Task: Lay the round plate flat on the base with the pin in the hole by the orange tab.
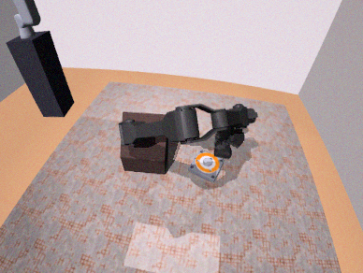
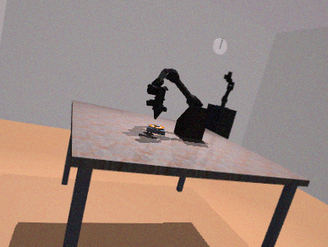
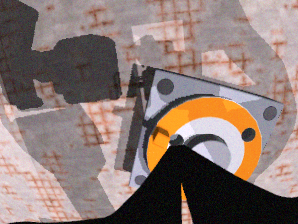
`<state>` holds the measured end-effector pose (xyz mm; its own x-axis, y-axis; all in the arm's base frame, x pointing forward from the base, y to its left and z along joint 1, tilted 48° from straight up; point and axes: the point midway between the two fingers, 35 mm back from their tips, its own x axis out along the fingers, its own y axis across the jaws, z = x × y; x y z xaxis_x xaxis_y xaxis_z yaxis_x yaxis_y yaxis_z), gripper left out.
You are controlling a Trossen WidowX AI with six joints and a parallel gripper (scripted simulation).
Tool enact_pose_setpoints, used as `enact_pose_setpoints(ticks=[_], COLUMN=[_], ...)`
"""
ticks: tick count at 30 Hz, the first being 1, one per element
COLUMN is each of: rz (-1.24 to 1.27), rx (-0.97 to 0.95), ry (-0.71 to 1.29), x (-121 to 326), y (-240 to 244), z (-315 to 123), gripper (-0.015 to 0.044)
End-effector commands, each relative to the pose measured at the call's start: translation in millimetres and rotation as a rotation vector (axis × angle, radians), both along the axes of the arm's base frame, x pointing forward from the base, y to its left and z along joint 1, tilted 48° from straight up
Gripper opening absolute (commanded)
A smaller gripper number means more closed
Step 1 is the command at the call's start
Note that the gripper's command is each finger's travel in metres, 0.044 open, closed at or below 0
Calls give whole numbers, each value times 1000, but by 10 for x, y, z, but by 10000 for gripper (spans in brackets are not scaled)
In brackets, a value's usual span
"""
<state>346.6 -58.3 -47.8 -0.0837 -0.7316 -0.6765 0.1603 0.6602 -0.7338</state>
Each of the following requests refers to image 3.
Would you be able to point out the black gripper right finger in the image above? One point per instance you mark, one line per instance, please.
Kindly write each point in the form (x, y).
(216, 196)

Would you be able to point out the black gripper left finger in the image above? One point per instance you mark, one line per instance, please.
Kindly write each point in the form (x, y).
(157, 201)

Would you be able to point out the orange round plate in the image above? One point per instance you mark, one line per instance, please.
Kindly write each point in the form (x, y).
(209, 115)

